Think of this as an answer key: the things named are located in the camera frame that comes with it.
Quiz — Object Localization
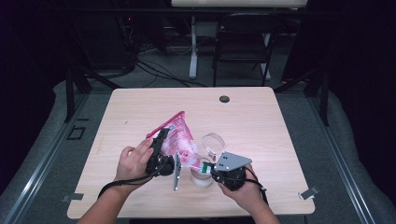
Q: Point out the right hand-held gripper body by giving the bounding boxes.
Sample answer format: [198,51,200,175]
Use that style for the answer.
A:
[210,151,253,191]

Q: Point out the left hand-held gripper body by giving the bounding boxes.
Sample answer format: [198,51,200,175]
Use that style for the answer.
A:
[145,151,183,191]

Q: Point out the clear plastic jar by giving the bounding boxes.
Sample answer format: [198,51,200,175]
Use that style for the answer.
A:
[190,157,216,189]

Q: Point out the pink printed plastic seasoning bag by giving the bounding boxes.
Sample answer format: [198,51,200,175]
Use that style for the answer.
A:
[146,110,216,175]

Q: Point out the clear glass bowl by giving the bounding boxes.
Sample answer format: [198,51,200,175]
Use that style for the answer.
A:
[201,133,226,158]

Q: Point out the person's right hand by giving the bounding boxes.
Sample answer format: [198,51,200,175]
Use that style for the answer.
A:
[218,164,267,216]

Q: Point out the person's left hand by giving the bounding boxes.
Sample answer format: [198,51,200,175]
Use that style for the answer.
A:
[114,138,155,189]

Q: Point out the grey tape piece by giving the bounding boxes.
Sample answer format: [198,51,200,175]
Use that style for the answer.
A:
[61,192,84,203]
[298,186,320,201]

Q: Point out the white desk leg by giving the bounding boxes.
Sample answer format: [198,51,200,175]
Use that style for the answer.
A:
[262,32,272,81]
[189,15,199,79]

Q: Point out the black metal stand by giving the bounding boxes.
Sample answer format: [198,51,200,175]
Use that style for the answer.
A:
[274,66,331,127]
[64,62,122,124]

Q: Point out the dark equipment cabinet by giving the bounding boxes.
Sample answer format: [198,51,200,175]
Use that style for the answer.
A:
[88,13,134,72]

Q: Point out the black folding chair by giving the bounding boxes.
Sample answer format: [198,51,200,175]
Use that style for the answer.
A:
[212,12,283,88]

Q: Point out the white desk top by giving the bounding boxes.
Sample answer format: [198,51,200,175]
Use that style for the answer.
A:
[171,0,309,8]

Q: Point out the black right gripper strap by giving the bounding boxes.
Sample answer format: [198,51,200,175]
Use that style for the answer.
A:
[246,166,269,204]

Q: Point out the black gripper strap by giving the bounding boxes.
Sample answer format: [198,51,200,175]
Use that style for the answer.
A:
[97,164,171,200]
[246,166,269,204]

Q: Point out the black left gripper strap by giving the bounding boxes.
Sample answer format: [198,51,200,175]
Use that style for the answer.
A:
[97,164,171,200]

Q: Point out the black floor cables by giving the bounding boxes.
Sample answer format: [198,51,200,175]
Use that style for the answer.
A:
[134,59,208,88]

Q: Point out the aluminium floor rail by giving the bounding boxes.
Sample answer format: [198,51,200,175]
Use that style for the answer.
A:
[3,92,92,224]
[306,96,377,224]

